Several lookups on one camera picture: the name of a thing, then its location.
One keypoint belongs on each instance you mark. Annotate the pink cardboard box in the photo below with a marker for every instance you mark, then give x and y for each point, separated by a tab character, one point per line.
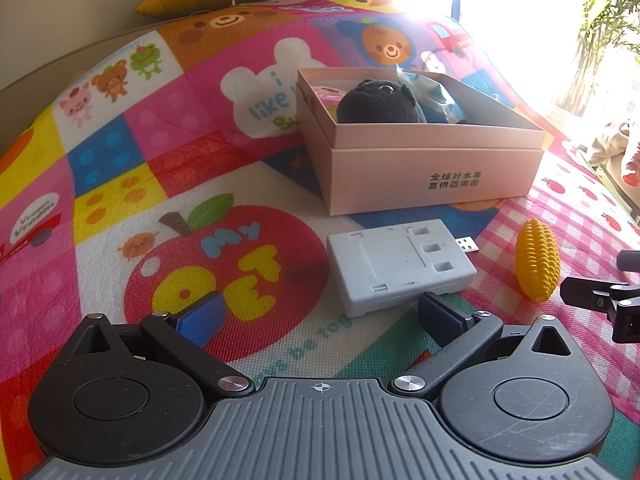
400	175

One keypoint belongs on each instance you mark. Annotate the beige cloth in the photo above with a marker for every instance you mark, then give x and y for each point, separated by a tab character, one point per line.
617	142

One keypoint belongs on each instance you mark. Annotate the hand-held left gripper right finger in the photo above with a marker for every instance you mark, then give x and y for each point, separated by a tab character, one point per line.
440	315

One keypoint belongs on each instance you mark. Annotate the colourful cartoon printed mat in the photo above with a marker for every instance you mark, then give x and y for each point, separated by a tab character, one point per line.
75	210

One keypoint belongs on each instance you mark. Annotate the blue and white plastic packet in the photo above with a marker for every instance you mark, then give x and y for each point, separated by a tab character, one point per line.
440	95

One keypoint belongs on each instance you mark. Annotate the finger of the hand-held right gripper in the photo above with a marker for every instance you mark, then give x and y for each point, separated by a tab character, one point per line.
630	260
582	292

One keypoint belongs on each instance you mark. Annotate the green potted plant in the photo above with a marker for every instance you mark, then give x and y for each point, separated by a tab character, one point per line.
605	25

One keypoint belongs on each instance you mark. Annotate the yellow toy corn cob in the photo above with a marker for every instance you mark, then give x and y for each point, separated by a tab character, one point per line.
537	260

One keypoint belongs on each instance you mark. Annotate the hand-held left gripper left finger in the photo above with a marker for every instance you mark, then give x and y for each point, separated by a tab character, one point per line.
200	317

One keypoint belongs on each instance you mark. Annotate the black plush toy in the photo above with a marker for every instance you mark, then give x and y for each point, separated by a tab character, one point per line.
375	105

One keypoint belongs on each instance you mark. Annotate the grey plastic box with plug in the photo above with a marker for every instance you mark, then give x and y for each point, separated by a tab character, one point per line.
395	265

